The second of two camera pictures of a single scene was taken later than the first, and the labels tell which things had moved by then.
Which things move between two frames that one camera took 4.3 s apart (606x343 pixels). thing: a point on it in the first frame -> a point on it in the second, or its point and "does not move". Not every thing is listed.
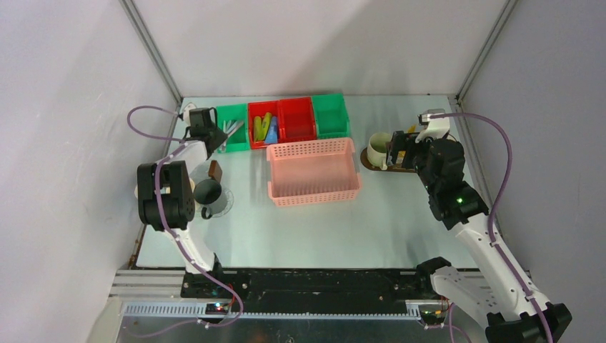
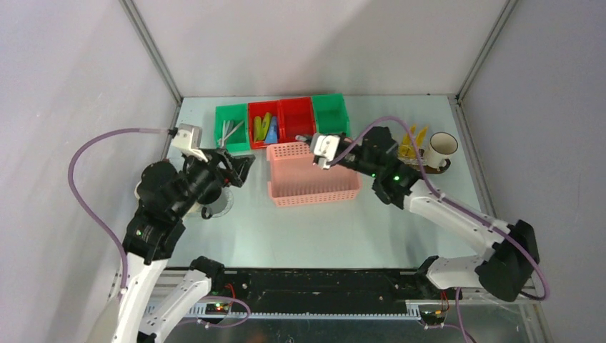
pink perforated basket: (313, 172) does not move
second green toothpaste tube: (266, 123) does not move
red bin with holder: (296, 120) does not move
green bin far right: (331, 116) does not move
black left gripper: (220, 136) -> (239, 165)
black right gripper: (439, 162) -> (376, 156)
